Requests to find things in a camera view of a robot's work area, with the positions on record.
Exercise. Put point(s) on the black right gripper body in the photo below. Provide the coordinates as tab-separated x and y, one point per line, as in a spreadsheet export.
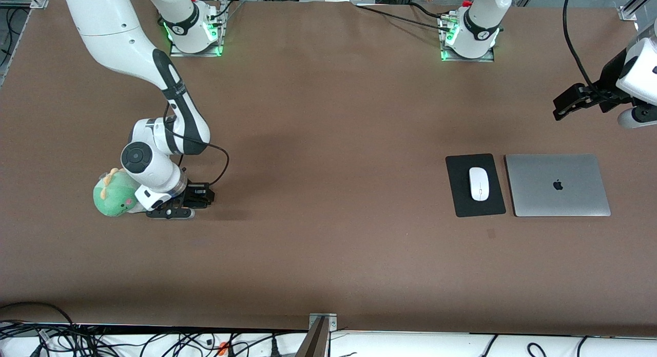
195	191

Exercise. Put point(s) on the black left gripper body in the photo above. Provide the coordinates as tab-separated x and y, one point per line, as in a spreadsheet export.
610	77

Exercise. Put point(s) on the white computer mouse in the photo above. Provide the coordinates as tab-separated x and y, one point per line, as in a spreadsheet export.
479	184

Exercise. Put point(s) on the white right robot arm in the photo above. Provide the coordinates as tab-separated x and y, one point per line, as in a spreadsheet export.
154	167

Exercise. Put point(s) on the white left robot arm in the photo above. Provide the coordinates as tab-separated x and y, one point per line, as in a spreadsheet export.
480	18

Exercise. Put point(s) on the black mouse pad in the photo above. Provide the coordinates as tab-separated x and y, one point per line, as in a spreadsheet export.
457	192

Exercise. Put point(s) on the green dinosaur plush toy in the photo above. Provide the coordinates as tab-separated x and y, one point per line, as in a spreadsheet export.
113	198

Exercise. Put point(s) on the grey closed laptop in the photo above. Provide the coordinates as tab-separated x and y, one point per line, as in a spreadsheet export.
557	192

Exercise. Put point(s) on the dark profile beam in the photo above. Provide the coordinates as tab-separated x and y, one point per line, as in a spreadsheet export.
313	344

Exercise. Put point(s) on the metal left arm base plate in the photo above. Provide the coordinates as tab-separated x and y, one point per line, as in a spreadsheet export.
467	59

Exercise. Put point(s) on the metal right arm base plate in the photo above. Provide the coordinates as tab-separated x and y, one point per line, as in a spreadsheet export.
195	54

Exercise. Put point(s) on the silver table edge bracket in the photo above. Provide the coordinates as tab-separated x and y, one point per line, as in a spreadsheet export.
328	321

